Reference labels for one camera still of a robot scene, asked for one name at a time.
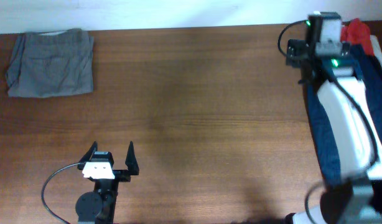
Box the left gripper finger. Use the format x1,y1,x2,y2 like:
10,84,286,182
125,141,139,175
77,141,98,170

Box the navy blue shorts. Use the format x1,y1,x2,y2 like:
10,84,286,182
304,44,382,218

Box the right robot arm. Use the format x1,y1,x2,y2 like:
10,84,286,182
285,39,382,223

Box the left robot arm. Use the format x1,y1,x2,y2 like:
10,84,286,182
75,142,139,224

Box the red garment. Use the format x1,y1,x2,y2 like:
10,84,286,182
340,18,375,56

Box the white garment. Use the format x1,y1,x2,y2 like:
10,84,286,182
370,35,382,68

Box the folded grey shorts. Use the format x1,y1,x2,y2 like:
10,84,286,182
6,29,94,98

